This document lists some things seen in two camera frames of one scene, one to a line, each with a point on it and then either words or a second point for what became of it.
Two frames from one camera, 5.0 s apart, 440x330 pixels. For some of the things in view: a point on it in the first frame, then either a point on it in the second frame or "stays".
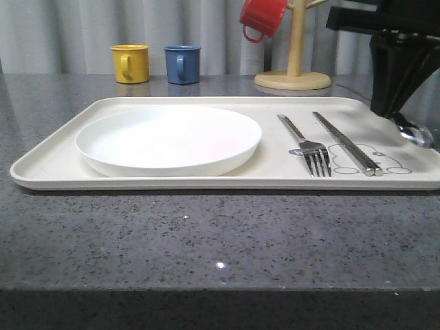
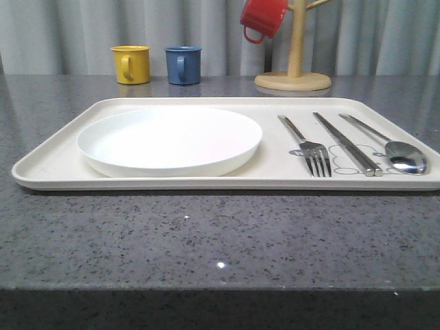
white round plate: x=169 y=141 stays
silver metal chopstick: x=368 y=170 stays
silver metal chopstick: x=377 y=170 stays
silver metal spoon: x=421 y=137 → x=401 y=156
